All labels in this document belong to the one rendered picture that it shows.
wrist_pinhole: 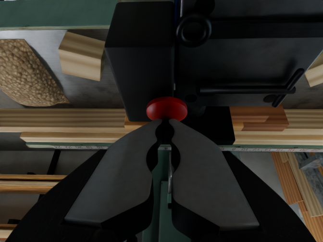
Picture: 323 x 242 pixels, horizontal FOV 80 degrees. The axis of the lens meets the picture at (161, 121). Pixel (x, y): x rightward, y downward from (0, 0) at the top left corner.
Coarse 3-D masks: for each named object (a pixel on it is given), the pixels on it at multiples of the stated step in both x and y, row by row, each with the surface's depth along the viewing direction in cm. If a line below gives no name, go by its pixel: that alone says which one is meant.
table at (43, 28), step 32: (32, 0) 25; (64, 0) 24; (96, 0) 24; (0, 32) 22; (32, 32) 22; (64, 32) 22; (96, 32) 22; (96, 96) 32; (288, 96) 30; (320, 96) 30
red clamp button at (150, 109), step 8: (152, 104) 13; (160, 104) 13; (168, 104) 13; (176, 104) 13; (184, 104) 13; (152, 112) 14; (160, 112) 14; (168, 112) 14; (176, 112) 14; (184, 112) 14; (152, 120) 15
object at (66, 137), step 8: (24, 136) 34; (32, 136) 34; (40, 136) 34; (48, 136) 34; (56, 136) 34; (64, 136) 34; (72, 136) 34; (80, 136) 34; (88, 136) 34; (96, 136) 34; (104, 136) 34; (112, 136) 34; (120, 136) 34; (240, 136) 33; (248, 136) 33; (256, 136) 33; (264, 136) 33; (272, 136) 33; (280, 136) 33; (288, 136) 32; (296, 136) 32; (304, 136) 32; (312, 136) 32; (320, 136) 32; (240, 144) 34; (248, 144) 34; (256, 144) 34; (264, 144) 34; (272, 144) 34; (280, 144) 34; (288, 144) 33; (296, 144) 33; (304, 144) 33; (312, 144) 33; (320, 144) 33
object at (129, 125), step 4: (128, 120) 29; (124, 124) 28; (128, 124) 28; (132, 124) 28; (136, 124) 28; (140, 124) 28; (144, 124) 28; (236, 124) 28; (240, 124) 28; (128, 128) 29; (132, 128) 29; (136, 128) 29; (236, 128) 28; (240, 128) 28
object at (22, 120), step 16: (0, 112) 35; (16, 112) 35; (32, 112) 35; (48, 112) 34; (64, 112) 34; (80, 112) 34; (96, 112) 34; (112, 112) 34; (288, 112) 33; (304, 112) 32; (320, 112) 32; (0, 128) 34; (16, 128) 34; (32, 128) 33; (48, 128) 33; (64, 128) 33; (80, 128) 33; (96, 128) 33; (112, 128) 33; (288, 128) 31; (304, 128) 31; (320, 128) 31
